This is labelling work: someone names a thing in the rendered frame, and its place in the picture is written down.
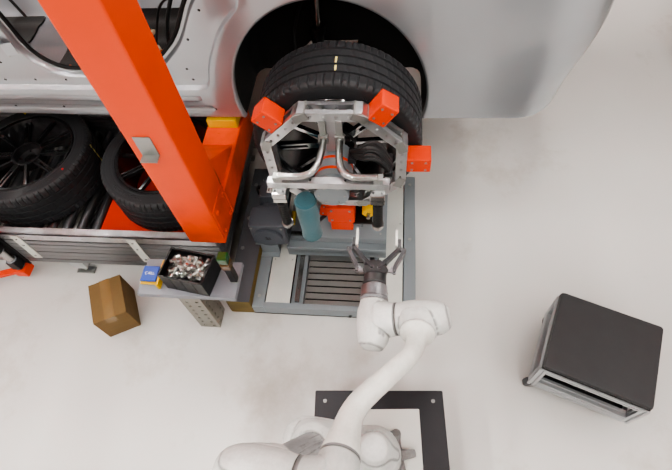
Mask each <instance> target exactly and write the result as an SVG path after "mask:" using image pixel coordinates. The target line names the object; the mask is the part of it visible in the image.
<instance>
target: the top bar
mask: <svg viewBox="0 0 672 470"><path fill-rule="evenodd" d="M390 181H391V179H390V178H383V185H373V182H362V181H351V180H348V179H346V178H344V177H310V178H307V179H303V180H283V182H282V183H273V180H272V176H267V181H266V184H267V187H268V188H303V189H350V190H390Z"/></svg>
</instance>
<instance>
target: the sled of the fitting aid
mask: <svg viewBox="0 0 672 470"><path fill-rule="evenodd" d="M291 217H292V218H293V221H294V224H293V226H292V230H291V236H290V241H289V243H288V244H287V249H288V252H289V254H292V255H320V256H347V257H349V254H348V252H347V246H352V243H345V242H315V241H314V242H310V241H307V240H305V239H304V238H303V235H302V229H301V225H300V222H299V219H298V216H297V212H296V206H295V204H294V205H293V211H292V216H291ZM358 249H359V250H360V251H361V252H362V254H363V255H364V256H365V257H374V258H386V244H375V243H358Z"/></svg>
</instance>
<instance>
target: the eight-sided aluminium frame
mask: <svg viewBox="0 0 672 470"><path fill-rule="evenodd" d="M368 119H369V104H366V103H365V102H364V101H356V100H354V101H307V100H304V101H298V102H296V103H295V104H293V106H292V107H291V108H290V109H289V110H287V111H286V112H285V113H284V118H283V123H282V125H281V126H280V127H279V128H278V129H276V130H275V131H274V132H273V133H270V132H268V131H266V130H265V131H264V132H263V133H262V137H261V142H260V146H261V150H262V153H263V156H264V159H265V163H266V166H267V169H268V172H269V176H273V172H286V173H291V172H289V171H287V170H285V169H284V168H282V165H281V162H280V158H279V154H278V150H277V146H276V143H277V142H278V141H279V140H281V139H282V138H283V137H284V136H285V135H287V134H288V133H289V132H290V131H292V130H293V129H294V128H295V127H296V126H298V125H299V124H300V123H301V122H318V121H325V122H335V121H342V122H358V123H360V124H361V125H363V126H364V127H366V128H367V129H369V130H370V131H371V132H373V133H374V134H376V135H377V136H379V137H380V138H382V139H383V140H384V141H386V142H387V143H389V144H390V145H392V146H393V147H395V148H396V167H395V170H394V171H393V173H392V177H385V178H390V179H391V181H390V190H385V195H387V194H388V193H390V192H392V191H394V190H395V189H397V188H401V186H403V185H404V184H405V181H406V166H407V152H408V133H406V132H405V131H404V130H403V129H401V128H399V127H398V126H397V125H395V124H394V123H392V122H391V121H390V122H389V123H388V124H387V125H386V126H385V127H381V126H379V125H377V124H376V123H374V122H372V121H370V120H368ZM303 191H309V192H312V193H314V192H315V189H303V188H290V192H292V193H294V194H295V195H297V194H299V193H300V192H303ZM369 204H370V190H350V193H349V199H348V200H347V201H346V202H345V203H343V204H340V205H349V206H359V207H360V206H367V205H369Z"/></svg>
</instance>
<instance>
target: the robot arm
mask: <svg viewBox="0 0 672 470"><path fill-rule="evenodd" d="M358 240H359V228H357V230H356V237H353V241H352V246H347V252H348V254H349V257H350V259H351V261H352V263H353V265H354V267H355V273H356V274H358V273H359V272H363V273H364V281H363V285H362V286H361V295H360V304H359V307H358V310H357V318H356V330H357V339H358V342H359V344H360V346H361V347H362V348H363V349H365V350H367V351H374V352H379V351H382V350H383V349H384V348H385V347H386V346H387V344H388V342H389V338H391V337H395V336H401V338H402V339H403V340H404V341H405V345H404V347H403V349H402V350H401V351H400V352H399V353H398V354H397V355H395V356H394V357H393V358H392V359H391V360H389V361H388V362H387V363H386V364H385V365H383V366H382V367H381V368H380V369H379V370H377V371H376V372H375V373H374V374H372V375H371V376H370V377H369V378H368V379H366V380H365V381H364V382H363V383H362V384H361V385H359V386H358V387H357V388H356V389H355V390H354V391H353V392H352V393H351V394H350V395H349V396H348V398H347V399H346V400H345V402H344V403H343V405H342V406H341V408H340V410H339V411H338V413H337V415H336V417H335V420H333V419H328V418H322V417H315V416H302V417H299V418H296V419H294V420H292V421H291V422H290V423H289V424H288V425H287V426H286V428H285V430H284V433H283V438H282V444H279V443H262V442H252V443H238V444H234V445H231V446H228V447H226V448H225V449H224V450H223V451H221V452H220V454H219V455H218V456H217V458H216V460H215V463H214V466H213V470H406V468H405V463H404V461H405V460H408V459H411V458H414V457H416V451H415V449H402V447H401V432H400V430H399V429H393V430H392V431H389V430H387V429H386V428H384V427H382V426H378V425H362V423H363V420H364V418H365V416H366V414H367V413H368V411H369V410H370V409H371V407H372V406H373V405H374V404H375V403H376V402H377V401H378V400H379V399H380V398H381V397H382V396H383V395H385V394H386V393H387V392H388V391H389V390H390V389H391V388H392V387H393V386H394V385H395V384H396V383H397V382H398V381H399V380H400V379H401V378H402V377H403V376H404V375H406V374H407V373H408V372H409V371H410V370H411V369H412V368H413V367H414V366H415V364H416V363H417V362H418V361H419V359H420V358H421V356H422V355H423V353H424V351H425V348H426V346H427V345H429V344H431V343H432V342H433V341H434V339H435V338H436V337H437V336H439V335H443V334H445V333H446V332H448V331H449V330H450V328H451V327H452V319H451V314H450V310H449V307H448V306H447V305H445V303H442V302H440V301H435V300H407V301H403V302H388V293H387V291H388V290H387V288H388V286H387V285H386V279H387V273H392V274H393V275H396V270H397V268H398V266H399V265H400V263H401V261H402V260H403V258H404V256H405V255H406V248H402V247H401V239H398V229H396V239H395V250H394V251H393V252H392V253H391V254H390V255H389V256H388V257H387V258H385V259H384V260H383V261H381V260H374V259H371V260H370V261H369V260H368V259H367V258H366V257H365V256H364V255H363V254H362V252H361V251H360V250H359V249H358ZM352 251H354V253H355V254H356V255H357V256H358V257H359V258H360V260H361V261H362V262H363V263H364V265H365V266H364V267H363V268H361V266H360V265H358V262H357V260H356V258H355V256H354V254H353V252H352ZM399 253H400V255H399V256H398V258H397V260H396V261H395V263H394V265H393V267H391V268H390V269H388V268H387V267H386V266H387V265H388V264H389V263H390V262H391V261H392V260H393V259H394V258H395V257H396V256H397V255H398V254H399Z"/></svg>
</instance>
